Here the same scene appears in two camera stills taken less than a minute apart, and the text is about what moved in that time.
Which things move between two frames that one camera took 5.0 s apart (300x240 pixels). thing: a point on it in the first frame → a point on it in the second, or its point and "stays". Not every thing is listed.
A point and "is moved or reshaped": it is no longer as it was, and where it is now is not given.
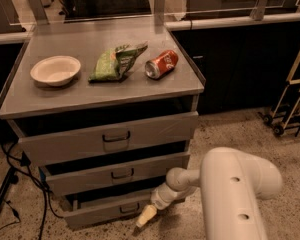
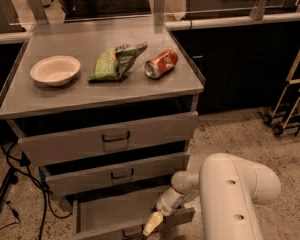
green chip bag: x=113 y=64 stays
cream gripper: x=161 y=198 → x=166 y=204
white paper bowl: x=56 y=70 stays
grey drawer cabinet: x=104 y=110 stays
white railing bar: x=25 y=35 stays
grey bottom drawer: x=103 y=208 is moved or reshaped
